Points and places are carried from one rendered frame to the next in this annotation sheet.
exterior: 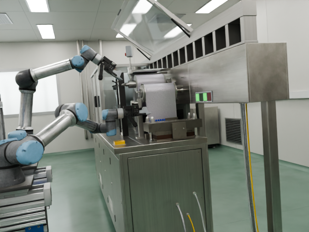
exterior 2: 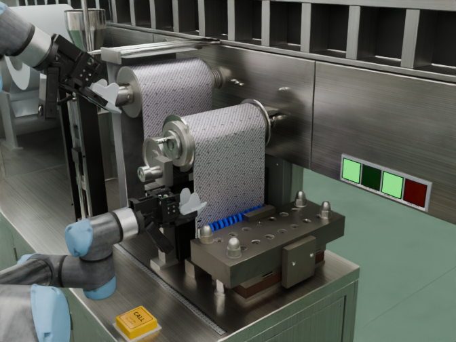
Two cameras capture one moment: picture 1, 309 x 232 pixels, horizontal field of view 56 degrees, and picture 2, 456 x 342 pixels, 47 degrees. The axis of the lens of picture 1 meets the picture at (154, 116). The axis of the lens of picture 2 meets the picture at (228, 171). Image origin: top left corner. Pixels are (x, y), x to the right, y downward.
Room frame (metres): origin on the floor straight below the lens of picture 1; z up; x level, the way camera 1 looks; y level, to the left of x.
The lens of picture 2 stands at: (1.04, 0.44, 1.67)
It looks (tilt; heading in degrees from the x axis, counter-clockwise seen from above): 21 degrees down; 338
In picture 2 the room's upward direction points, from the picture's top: 1 degrees counter-clockwise
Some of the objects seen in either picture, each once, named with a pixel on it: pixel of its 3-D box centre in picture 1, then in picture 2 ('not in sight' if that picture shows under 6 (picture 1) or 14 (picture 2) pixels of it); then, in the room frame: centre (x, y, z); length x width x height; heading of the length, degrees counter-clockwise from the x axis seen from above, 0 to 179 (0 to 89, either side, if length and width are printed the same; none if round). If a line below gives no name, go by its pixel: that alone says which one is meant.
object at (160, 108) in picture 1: (161, 109); (231, 189); (2.23, -0.06, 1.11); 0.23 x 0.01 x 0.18; 106
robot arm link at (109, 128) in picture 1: (109, 128); (91, 272); (2.13, 0.34, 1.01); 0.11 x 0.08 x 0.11; 63
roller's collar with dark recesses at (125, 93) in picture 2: (132, 84); (119, 94); (2.49, 0.17, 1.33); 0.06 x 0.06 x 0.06; 16
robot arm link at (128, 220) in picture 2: (120, 113); (123, 223); (2.15, 0.25, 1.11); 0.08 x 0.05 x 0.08; 16
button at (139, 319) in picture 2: (119, 142); (136, 322); (2.04, 0.26, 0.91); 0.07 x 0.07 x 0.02; 16
